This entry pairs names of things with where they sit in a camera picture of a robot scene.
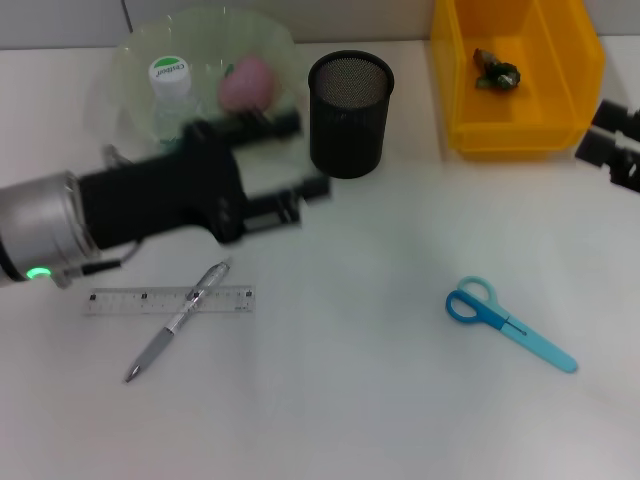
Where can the clear green-label water bottle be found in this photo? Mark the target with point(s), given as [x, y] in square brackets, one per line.
[170, 75]

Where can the grey ballpoint pen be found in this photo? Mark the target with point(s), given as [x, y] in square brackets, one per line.
[170, 327]

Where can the green translucent fruit bowl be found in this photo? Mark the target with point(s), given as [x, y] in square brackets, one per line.
[280, 60]

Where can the transparent plastic ruler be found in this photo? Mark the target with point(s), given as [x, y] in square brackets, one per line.
[125, 302]

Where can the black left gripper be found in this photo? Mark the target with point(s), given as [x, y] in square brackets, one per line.
[160, 195]

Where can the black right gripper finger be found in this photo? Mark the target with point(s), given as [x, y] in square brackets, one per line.
[615, 117]
[625, 167]

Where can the pink toy peach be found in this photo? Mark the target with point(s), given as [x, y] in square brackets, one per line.
[247, 82]

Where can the green plastic wrapper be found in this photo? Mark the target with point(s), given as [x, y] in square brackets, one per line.
[497, 72]

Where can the yellow plastic bin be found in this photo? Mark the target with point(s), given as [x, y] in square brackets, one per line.
[500, 140]

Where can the black mesh pen holder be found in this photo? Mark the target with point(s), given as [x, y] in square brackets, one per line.
[347, 135]

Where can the blue scissors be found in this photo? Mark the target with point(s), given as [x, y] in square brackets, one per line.
[540, 347]

